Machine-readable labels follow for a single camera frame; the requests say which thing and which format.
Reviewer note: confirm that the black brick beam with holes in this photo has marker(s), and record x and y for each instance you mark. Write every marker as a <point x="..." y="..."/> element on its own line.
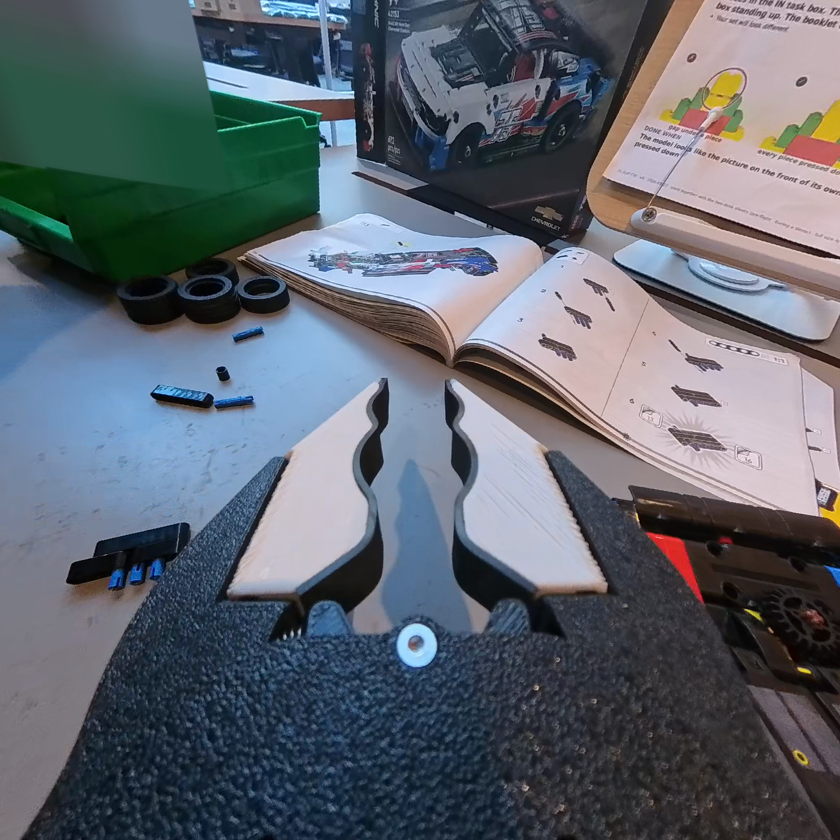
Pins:
<point x="182" y="396"/>

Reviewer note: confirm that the wood-trimmed long desk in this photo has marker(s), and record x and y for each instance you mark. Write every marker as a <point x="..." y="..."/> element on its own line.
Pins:
<point x="275" y="85"/>

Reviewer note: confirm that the red white blue toy car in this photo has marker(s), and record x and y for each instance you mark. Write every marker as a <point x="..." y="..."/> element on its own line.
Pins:
<point x="754" y="590"/>

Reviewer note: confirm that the small black brick beam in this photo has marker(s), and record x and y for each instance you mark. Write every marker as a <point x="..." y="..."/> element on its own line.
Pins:
<point x="95" y="568"/>

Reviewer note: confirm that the white plastic stand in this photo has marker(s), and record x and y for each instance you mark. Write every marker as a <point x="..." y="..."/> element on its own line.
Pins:
<point x="735" y="282"/>

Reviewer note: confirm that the black toy car box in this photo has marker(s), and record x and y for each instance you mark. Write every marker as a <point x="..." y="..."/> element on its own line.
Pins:
<point x="492" y="98"/>

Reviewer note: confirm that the short black brick beam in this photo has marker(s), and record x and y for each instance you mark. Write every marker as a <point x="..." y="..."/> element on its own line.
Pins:
<point x="161" y="552"/>

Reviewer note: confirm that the printed instruction sheet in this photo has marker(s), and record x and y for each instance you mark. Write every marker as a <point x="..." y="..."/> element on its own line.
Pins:
<point x="754" y="98"/>

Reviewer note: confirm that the long black brick beam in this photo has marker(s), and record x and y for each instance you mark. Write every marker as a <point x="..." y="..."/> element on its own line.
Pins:
<point x="131" y="533"/>

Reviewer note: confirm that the open instruction booklet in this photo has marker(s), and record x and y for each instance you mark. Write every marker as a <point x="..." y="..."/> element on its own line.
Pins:
<point x="525" y="328"/>

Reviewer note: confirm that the wooden board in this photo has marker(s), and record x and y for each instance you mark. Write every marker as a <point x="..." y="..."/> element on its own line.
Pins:
<point x="610" y="190"/>

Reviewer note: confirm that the green plastic bin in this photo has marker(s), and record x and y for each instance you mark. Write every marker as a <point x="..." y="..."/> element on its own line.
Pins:
<point x="197" y="216"/>

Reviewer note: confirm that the white desk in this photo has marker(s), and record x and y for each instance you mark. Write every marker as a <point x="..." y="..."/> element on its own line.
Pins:
<point x="79" y="459"/>

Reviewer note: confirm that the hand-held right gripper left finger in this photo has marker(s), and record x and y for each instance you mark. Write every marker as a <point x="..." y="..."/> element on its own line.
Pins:
<point x="308" y="525"/>

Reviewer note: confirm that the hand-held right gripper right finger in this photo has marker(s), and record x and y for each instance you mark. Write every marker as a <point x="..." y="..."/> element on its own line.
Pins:
<point x="531" y="518"/>

